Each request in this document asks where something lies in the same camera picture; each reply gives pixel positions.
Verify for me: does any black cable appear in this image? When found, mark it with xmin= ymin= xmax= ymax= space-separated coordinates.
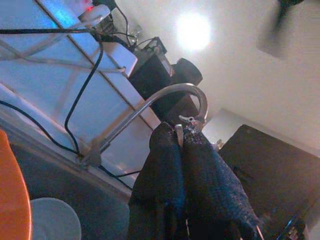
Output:
xmin=0 ymin=27 xmax=105 ymax=155
xmin=0 ymin=99 xmax=141 ymax=188

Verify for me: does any black box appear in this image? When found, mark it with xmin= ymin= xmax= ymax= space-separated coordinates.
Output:
xmin=128 ymin=53 xmax=176 ymax=101

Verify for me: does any dark wall cabinet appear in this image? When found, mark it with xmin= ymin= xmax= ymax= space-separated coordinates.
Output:
xmin=217 ymin=124 xmax=320 ymax=221

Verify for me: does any steel kitchen sink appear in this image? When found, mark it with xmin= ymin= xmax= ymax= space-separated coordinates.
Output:
xmin=0 ymin=117 xmax=133 ymax=240

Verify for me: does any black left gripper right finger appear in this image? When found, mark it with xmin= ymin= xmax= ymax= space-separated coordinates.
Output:
xmin=181 ymin=128 xmax=262 ymax=240

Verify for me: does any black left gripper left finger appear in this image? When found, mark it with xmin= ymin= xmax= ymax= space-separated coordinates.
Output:
xmin=127 ymin=121 xmax=187 ymax=240

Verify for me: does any metal spoon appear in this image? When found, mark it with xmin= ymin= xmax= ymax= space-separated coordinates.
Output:
xmin=174 ymin=123 xmax=186 ymax=146

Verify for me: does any round white ceiling lamp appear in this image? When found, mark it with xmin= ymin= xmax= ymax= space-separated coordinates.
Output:
xmin=174 ymin=12 xmax=212 ymax=52

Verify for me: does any black cylindrical container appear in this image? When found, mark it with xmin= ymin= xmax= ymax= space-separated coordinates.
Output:
xmin=172 ymin=57 xmax=203 ymax=86

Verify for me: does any steel faucet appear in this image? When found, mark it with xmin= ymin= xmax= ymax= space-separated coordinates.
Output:
xmin=79 ymin=83 xmax=209 ymax=171

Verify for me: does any small black frame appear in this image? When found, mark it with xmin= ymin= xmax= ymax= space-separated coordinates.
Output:
xmin=143 ymin=36 xmax=168 ymax=55

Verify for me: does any light grey dish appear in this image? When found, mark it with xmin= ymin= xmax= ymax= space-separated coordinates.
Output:
xmin=29 ymin=197 xmax=82 ymax=240

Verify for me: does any white cable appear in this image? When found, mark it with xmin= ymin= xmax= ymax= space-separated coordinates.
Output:
xmin=0 ymin=22 xmax=85 ymax=62
xmin=0 ymin=39 xmax=127 ymax=75

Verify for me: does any white power strip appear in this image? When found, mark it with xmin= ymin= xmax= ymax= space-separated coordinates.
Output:
xmin=78 ymin=3 xmax=112 ymax=26

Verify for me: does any orange bowl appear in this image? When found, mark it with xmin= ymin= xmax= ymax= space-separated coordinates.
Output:
xmin=0 ymin=129 xmax=33 ymax=240

